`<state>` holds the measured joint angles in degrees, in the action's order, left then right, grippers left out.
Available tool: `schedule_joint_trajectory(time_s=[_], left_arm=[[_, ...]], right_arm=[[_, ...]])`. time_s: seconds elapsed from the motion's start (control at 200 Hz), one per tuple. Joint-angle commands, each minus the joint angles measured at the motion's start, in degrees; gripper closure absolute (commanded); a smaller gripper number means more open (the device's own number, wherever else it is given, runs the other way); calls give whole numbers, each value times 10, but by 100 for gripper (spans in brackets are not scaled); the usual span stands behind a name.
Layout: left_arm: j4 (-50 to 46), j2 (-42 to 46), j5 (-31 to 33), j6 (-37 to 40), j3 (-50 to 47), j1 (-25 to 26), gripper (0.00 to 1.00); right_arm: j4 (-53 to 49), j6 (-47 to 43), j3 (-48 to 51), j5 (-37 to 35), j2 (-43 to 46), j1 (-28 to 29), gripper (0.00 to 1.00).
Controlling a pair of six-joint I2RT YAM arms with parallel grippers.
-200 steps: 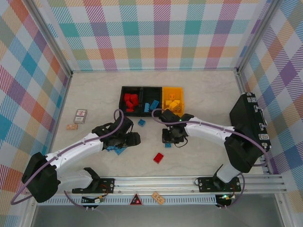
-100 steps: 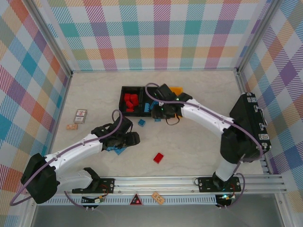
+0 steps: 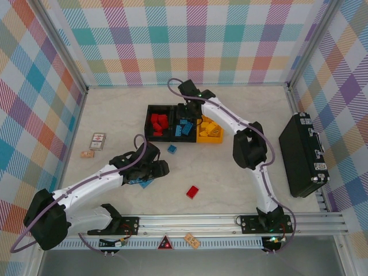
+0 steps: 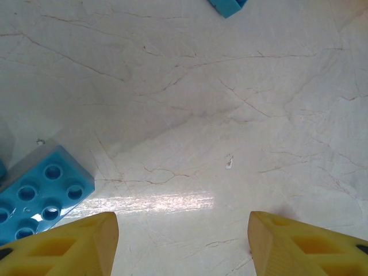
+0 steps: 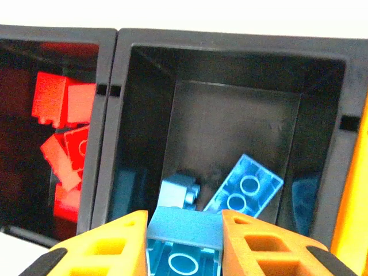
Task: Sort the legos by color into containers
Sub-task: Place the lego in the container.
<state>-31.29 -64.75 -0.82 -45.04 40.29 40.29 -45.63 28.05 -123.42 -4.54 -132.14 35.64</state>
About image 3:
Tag long blue lego brick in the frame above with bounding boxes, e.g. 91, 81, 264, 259
129, 177, 155, 190

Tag yellow plastic bin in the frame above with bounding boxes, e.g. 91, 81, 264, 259
195, 113, 224, 144

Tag playing card deck box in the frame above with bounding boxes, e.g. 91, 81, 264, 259
89, 132, 108, 151

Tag red triangle warning sticker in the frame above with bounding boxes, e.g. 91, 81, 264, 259
156, 234, 175, 250

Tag tan printed paper tag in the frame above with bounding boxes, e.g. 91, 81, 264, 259
183, 233, 201, 250

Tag black hard carrying case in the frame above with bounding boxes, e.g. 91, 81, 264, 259
278, 113, 330, 198

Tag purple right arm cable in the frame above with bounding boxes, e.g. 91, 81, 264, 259
167, 78, 297, 255

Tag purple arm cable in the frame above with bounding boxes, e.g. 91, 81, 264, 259
10, 134, 148, 255
167, 78, 297, 255

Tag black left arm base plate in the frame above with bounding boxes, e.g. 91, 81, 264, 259
87, 215, 140, 236

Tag aluminium front rail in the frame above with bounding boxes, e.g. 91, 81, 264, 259
31, 213, 349, 239

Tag aluminium back frame rail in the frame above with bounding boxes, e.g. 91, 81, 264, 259
86, 82, 290, 89

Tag slotted grey cable duct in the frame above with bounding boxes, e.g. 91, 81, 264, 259
45, 237, 265, 250

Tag aluminium left side rail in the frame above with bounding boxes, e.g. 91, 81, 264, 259
50, 87, 89, 216

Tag left power connector wires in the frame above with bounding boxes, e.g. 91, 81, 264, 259
99, 237, 128, 248

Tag power connector wires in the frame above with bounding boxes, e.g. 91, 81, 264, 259
264, 235, 285, 245
99, 237, 128, 248

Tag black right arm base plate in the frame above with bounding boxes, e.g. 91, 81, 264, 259
240, 214, 294, 234

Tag right power connector wires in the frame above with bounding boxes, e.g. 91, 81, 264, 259
264, 235, 285, 245

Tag aluminium left frame post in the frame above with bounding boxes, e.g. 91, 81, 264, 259
33, 0, 89, 92

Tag aluminium frame post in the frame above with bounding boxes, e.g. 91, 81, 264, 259
286, 0, 342, 91
33, 0, 89, 92

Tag aluminium right frame post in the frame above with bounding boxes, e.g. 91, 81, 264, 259
286, 0, 342, 91

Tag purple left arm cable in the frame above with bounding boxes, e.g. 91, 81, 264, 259
10, 134, 148, 255

